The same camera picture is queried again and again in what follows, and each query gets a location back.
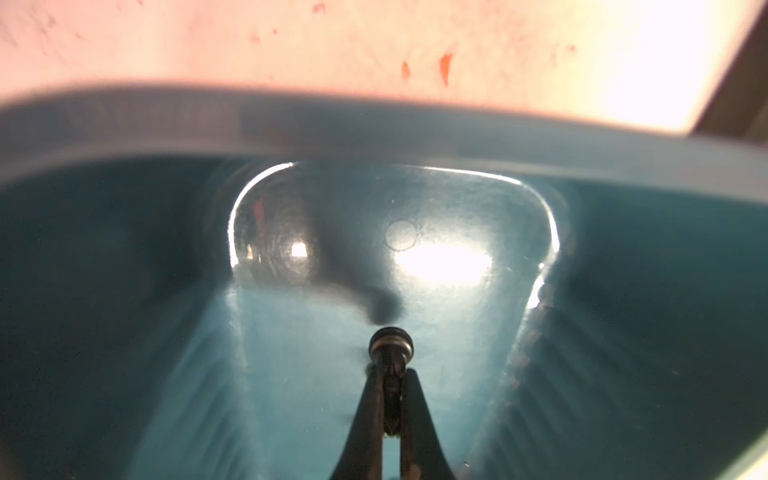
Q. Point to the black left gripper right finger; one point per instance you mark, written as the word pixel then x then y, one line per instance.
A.
pixel 421 455

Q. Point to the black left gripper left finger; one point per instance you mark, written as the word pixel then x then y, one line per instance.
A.
pixel 361 457

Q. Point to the teal plastic tray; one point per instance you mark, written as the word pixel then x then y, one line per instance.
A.
pixel 190 279

